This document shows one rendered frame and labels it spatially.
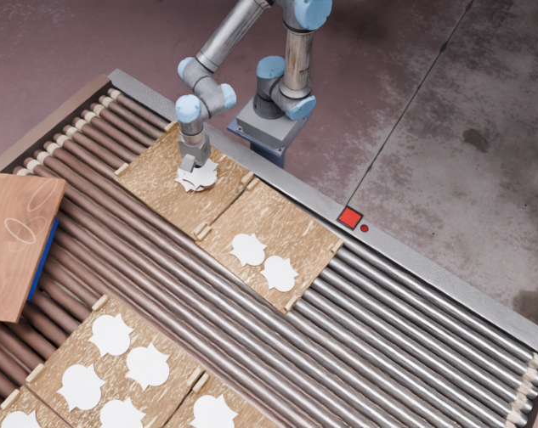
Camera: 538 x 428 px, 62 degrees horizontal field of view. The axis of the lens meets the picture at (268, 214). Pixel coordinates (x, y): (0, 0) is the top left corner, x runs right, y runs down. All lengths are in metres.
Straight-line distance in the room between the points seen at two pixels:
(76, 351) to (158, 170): 0.70
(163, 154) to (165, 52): 1.84
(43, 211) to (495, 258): 2.39
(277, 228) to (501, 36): 2.99
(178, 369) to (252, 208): 0.61
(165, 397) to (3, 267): 0.65
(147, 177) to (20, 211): 0.44
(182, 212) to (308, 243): 0.47
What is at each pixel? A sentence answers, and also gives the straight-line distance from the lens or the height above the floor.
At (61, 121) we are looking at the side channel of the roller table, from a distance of 2.01.
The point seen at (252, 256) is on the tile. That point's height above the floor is 0.95.
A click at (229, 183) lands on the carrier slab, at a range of 1.72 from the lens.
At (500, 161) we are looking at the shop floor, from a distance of 3.35.
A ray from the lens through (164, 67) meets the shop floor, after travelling 3.47.
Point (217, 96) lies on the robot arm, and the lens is 1.42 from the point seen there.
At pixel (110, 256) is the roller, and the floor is 0.92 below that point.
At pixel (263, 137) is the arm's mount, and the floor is 0.92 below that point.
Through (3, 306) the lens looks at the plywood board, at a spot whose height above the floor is 1.04.
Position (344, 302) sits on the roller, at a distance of 1.58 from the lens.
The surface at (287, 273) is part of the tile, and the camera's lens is 1.55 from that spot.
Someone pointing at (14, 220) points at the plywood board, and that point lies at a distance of 1.71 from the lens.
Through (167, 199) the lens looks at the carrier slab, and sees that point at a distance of 1.71.
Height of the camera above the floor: 2.40
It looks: 62 degrees down
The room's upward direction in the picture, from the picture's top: 5 degrees clockwise
